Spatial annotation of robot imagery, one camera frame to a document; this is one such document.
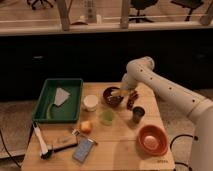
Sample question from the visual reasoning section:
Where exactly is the yellow banana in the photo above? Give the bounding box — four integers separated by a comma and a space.
111, 89, 128, 97

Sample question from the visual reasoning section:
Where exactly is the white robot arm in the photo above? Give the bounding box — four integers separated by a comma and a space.
121, 56, 213, 171

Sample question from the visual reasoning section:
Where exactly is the dark purple bowl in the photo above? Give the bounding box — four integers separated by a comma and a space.
103, 87, 123, 107

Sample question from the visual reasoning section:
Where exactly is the orange bowl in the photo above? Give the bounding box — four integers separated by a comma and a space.
137, 125, 168, 156

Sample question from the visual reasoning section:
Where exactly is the pale egg in orange bowl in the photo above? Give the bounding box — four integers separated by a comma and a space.
144, 136, 159, 150

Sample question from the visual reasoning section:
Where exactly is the small white cup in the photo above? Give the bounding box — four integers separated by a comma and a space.
83, 95, 98, 112

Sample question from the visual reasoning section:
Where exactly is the brown dried food piece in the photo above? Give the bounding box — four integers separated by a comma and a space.
126, 91, 138, 110

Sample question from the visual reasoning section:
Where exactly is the green translucent cup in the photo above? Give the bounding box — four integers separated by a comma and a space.
100, 110, 114, 126

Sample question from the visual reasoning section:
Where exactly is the metal cup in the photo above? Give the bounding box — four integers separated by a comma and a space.
132, 106, 145, 123

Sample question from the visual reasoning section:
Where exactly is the grey cloth in tray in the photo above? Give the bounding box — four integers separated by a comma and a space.
54, 88, 70, 106

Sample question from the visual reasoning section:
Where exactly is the orange round fruit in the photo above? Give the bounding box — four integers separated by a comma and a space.
80, 121, 92, 134

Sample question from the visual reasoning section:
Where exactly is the green plastic tray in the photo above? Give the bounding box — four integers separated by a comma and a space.
32, 78, 83, 123

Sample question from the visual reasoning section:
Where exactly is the blue sponge block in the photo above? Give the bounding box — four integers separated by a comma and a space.
72, 139, 94, 163

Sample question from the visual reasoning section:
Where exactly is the green vegetable in tray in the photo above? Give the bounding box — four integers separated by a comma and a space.
46, 103, 54, 119

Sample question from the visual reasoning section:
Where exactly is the black handled tool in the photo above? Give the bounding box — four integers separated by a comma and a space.
40, 144, 78, 160

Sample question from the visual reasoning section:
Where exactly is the white handled brush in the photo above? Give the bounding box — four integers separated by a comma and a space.
33, 122, 48, 159

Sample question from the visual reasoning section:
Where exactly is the black floor cable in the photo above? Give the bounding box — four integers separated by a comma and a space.
169, 133, 199, 171

